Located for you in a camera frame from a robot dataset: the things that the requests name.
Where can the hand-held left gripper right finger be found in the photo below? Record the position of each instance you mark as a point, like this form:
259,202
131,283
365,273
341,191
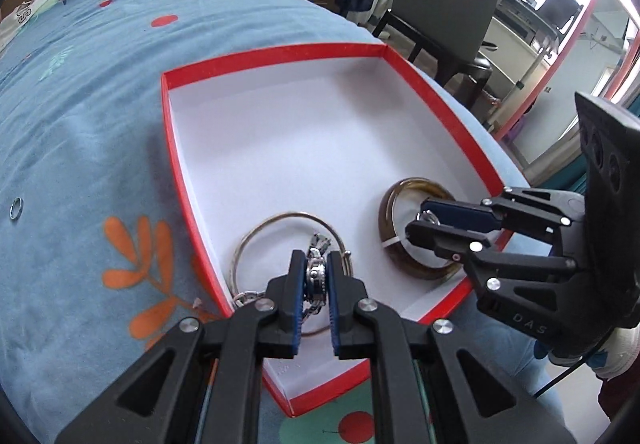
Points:
334,304

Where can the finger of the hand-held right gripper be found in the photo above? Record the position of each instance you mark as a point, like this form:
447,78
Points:
460,215
440,239

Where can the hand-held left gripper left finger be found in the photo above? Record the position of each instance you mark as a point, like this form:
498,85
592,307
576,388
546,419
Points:
299,294

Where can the silver wristwatch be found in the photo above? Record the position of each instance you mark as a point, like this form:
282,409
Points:
316,275

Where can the amber bangle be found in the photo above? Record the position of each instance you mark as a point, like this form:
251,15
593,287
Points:
385,219

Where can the red cardboard box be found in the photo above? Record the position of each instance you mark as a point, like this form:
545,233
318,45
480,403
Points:
300,148

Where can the thin silver bangle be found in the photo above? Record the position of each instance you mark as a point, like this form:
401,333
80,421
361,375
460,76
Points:
238,252

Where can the white shoe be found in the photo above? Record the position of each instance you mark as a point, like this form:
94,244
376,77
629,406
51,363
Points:
622,351

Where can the person's leg in jeans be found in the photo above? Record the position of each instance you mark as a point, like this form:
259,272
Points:
510,366

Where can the black monitor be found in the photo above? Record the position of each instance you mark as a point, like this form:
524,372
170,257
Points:
560,8

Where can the blue printed blanket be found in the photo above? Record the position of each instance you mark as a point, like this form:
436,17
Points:
100,123

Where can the white garment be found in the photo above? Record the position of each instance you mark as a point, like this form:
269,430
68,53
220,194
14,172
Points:
15,21

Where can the red frame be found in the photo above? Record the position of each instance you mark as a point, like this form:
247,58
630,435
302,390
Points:
575,39

